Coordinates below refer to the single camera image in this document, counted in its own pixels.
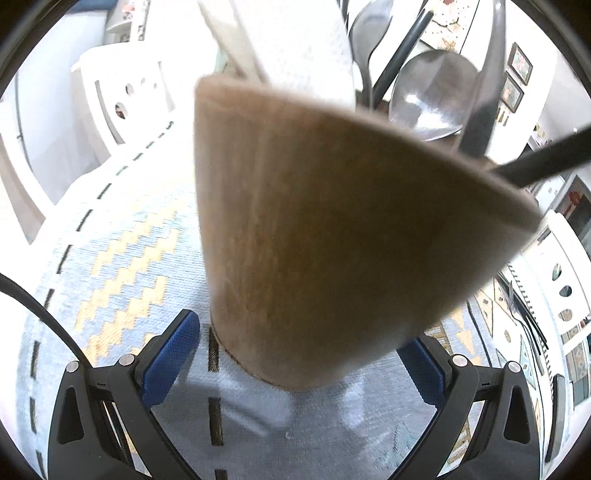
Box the bundle of black chopsticks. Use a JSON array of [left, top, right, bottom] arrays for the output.
[[505, 272, 552, 356]]

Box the white chair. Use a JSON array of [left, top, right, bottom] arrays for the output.
[[531, 210, 591, 342], [71, 44, 176, 158], [0, 129, 56, 241]]

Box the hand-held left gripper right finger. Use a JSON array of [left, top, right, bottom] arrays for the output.
[[392, 335, 541, 480]]

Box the metal spoon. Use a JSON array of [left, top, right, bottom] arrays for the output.
[[388, 48, 481, 141], [348, 0, 395, 107]]

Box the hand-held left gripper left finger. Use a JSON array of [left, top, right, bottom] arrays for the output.
[[48, 309, 201, 480]]

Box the bamboo utensil holder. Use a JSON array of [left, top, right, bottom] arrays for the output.
[[194, 76, 546, 393]]

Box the black cable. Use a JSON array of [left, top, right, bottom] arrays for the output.
[[0, 272, 93, 370]]

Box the large framed picture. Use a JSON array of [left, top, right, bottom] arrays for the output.
[[418, 0, 481, 51]]

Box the blue patterned tablecloth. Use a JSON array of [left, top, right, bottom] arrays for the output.
[[21, 120, 573, 480]]

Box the black chopstick gold band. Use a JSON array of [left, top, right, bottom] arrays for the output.
[[492, 131, 591, 188], [369, 9, 435, 109]]

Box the white smooth spoon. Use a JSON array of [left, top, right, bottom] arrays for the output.
[[198, 0, 269, 86]]

